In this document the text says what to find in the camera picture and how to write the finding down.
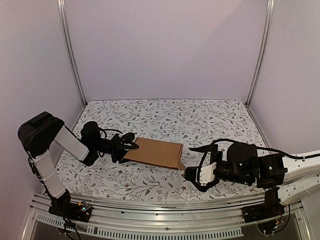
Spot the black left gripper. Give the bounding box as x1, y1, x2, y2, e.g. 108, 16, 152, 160
92, 133, 139, 164

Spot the brown cardboard box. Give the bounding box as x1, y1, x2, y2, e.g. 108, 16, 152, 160
124, 137, 186, 170

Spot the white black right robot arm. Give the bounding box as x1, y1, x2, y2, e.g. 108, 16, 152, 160
183, 138, 320, 218

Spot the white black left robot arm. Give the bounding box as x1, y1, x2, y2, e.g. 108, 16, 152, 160
17, 111, 139, 217

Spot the floral patterned table mat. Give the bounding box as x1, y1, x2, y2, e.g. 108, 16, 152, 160
56, 99, 264, 202

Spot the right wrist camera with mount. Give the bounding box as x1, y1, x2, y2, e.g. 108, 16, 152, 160
197, 163, 217, 184

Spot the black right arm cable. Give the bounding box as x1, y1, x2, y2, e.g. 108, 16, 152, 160
197, 137, 320, 183

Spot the aluminium front rail frame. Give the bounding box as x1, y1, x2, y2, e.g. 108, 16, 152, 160
21, 193, 314, 240

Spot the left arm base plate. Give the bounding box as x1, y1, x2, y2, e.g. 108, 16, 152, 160
48, 191, 93, 223

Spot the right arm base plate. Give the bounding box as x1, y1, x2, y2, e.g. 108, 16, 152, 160
241, 187, 285, 235

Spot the left aluminium corner post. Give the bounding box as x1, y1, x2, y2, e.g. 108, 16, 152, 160
57, 0, 88, 107

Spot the aluminium corner post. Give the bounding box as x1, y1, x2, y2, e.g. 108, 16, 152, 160
244, 0, 276, 107
57, 0, 88, 107

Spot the right aluminium corner post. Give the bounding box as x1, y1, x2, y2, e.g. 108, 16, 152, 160
244, 0, 276, 107

